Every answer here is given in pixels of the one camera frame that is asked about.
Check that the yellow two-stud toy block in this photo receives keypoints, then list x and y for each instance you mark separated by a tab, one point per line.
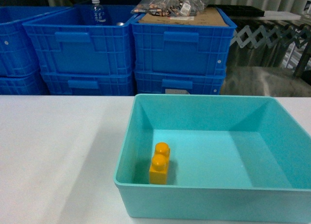
158	171

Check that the light teal plastic box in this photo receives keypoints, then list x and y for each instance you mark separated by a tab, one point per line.
233	158

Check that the blue crate lower right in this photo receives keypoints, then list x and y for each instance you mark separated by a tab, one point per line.
159	83

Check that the blue crate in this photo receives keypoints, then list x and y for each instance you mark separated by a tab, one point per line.
159	83
89	84
190	47
31	84
17	54
70	42

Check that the blue crate upper right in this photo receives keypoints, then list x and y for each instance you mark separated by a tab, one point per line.
190	47

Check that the blue crate lower middle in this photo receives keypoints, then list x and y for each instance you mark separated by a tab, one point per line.
89	84

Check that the clear bag of parts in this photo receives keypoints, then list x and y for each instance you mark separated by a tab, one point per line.
170	8

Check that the brown cardboard sheet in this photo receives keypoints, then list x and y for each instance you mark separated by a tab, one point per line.
184	19

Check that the clear plastic water bottle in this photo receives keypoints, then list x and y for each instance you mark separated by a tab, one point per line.
98	13

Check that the blue crate upper middle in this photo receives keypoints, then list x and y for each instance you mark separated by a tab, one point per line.
70	42

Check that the black tray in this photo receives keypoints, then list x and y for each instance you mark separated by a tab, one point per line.
241	11

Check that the blue crate lower left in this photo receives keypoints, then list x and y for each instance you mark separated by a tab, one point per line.
31	84

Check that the expandable roller conveyor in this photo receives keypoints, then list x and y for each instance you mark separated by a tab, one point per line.
271	35

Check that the blue crate upper left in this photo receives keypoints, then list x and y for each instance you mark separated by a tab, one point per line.
17	54

